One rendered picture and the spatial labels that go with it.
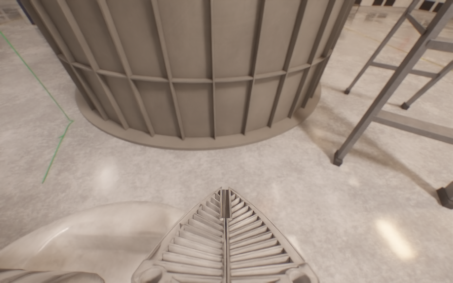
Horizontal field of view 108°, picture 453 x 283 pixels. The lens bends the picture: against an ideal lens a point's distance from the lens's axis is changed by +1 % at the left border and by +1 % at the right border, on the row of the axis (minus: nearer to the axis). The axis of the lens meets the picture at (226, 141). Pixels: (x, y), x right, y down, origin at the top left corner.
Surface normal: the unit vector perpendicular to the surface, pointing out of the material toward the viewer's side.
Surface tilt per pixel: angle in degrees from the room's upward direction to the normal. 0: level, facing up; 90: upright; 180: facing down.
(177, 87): 90
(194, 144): 0
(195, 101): 90
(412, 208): 0
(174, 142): 0
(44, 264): 73
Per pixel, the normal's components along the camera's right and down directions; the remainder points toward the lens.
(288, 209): 0.03, -0.69
